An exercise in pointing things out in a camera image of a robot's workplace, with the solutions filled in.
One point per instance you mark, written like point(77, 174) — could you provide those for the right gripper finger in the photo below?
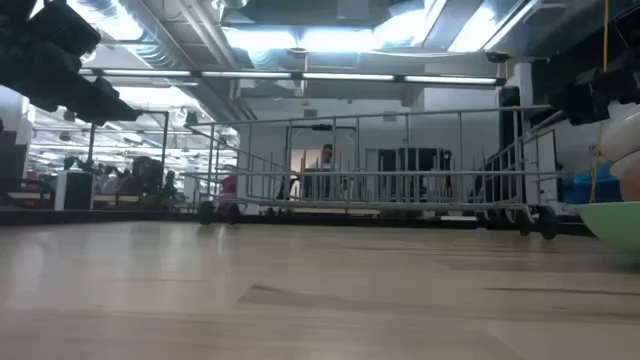
point(585, 102)

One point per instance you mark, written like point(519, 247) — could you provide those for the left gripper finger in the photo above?
point(107, 107)
point(107, 86)

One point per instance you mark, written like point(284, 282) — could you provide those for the white plate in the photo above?
point(625, 135)

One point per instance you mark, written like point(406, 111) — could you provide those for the green plate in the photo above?
point(615, 225)

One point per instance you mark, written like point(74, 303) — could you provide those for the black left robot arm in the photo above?
point(12, 11)

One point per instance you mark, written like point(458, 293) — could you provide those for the person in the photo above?
point(142, 175)
point(327, 157)
point(170, 182)

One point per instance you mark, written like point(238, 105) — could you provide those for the blue bin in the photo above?
point(580, 187)

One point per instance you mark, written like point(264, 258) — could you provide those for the white and black cabinet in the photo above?
point(75, 190)

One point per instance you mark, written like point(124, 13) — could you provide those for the overhead light bar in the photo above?
point(250, 74)

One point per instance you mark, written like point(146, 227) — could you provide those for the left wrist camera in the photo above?
point(65, 27)

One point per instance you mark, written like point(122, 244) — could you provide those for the black aluminium table frame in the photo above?
point(100, 216)

